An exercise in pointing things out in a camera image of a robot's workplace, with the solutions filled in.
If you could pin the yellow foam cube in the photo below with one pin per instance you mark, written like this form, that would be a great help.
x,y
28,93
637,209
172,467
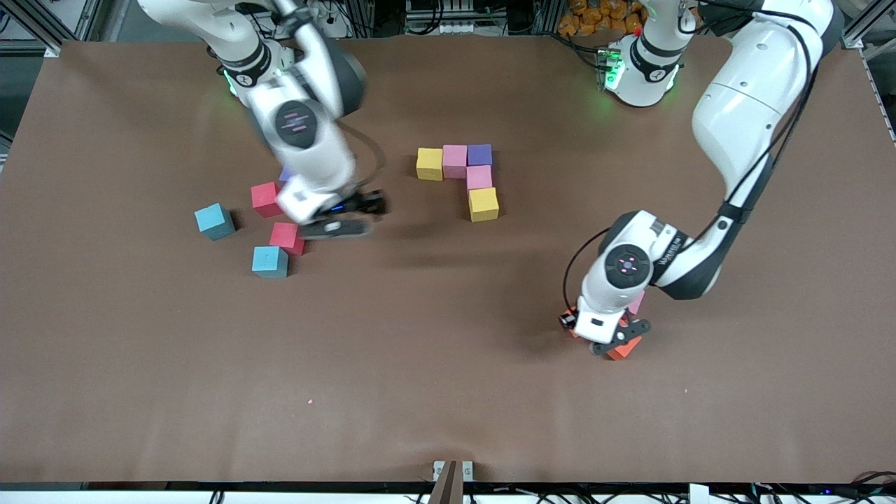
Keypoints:
x,y
484,204
430,164

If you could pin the cyan foam cube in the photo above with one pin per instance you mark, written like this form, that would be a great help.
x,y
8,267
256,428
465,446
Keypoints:
x,y
212,220
269,260

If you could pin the pink foam cube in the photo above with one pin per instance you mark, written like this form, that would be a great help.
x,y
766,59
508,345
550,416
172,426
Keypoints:
x,y
479,178
455,161
637,302

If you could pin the purple foam cube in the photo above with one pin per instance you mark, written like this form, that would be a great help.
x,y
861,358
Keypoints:
x,y
285,173
480,155

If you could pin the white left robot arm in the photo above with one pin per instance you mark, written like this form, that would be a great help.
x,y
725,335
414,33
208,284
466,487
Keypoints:
x,y
742,105

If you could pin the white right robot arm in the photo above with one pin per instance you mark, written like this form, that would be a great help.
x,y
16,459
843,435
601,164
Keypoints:
x,y
329,168

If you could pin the red foam cube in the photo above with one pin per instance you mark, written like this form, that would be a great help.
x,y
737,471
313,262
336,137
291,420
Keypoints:
x,y
264,199
285,238

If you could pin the white power strip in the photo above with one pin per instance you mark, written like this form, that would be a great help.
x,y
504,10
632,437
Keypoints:
x,y
329,17

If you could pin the pile of orange objects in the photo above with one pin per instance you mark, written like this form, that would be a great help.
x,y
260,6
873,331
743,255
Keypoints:
x,y
591,15

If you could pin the small metal bracket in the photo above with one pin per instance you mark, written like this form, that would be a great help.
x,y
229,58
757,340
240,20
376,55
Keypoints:
x,y
438,467

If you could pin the brown wooden post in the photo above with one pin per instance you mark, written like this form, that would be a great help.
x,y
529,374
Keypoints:
x,y
448,490

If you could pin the metal table side rail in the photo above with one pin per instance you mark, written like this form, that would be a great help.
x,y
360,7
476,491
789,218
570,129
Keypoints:
x,y
883,105

